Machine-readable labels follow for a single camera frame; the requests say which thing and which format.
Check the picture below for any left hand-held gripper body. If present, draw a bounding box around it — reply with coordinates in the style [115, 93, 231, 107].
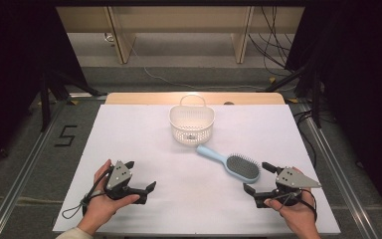
[103, 160, 133, 201]

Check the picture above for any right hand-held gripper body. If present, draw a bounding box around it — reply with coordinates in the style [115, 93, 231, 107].
[276, 167, 322, 207]

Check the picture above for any light blue hairbrush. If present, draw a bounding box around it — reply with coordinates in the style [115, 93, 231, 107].
[196, 143, 262, 184]

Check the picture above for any white plastic basket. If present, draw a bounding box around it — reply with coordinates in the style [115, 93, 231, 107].
[168, 94, 216, 147]

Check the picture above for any person's left hand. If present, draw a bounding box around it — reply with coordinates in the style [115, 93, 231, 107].
[77, 158, 141, 237]

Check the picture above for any person's right hand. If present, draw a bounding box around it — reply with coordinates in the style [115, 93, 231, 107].
[264, 166, 322, 239]

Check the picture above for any white table cover sheet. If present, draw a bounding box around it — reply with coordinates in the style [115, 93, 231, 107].
[52, 104, 341, 235]

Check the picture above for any black metal stand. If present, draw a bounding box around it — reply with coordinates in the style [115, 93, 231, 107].
[39, 71, 108, 133]
[264, 64, 322, 128]

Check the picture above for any dark curtain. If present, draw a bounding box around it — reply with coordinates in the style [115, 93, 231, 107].
[0, 0, 89, 173]
[285, 0, 382, 230]

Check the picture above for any beige wooden desk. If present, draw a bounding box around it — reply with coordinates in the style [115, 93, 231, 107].
[55, 6, 305, 65]

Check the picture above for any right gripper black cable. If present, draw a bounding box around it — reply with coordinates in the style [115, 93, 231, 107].
[272, 188, 318, 222]

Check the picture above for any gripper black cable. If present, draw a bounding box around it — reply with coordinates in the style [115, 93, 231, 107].
[62, 167, 113, 220]
[272, 188, 318, 222]

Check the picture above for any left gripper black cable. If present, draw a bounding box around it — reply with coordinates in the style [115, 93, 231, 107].
[62, 167, 113, 220]

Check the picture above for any long aluminium floor rail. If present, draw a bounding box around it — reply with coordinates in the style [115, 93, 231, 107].
[299, 103, 379, 239]
[0, 99, 69, 239]

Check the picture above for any short aluminium floor rail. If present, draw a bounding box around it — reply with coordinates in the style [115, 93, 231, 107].
[67, 93, 108, 101]

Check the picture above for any bundle of black hanging cables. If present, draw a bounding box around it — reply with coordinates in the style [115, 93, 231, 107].
[248, 6, 294, 78]

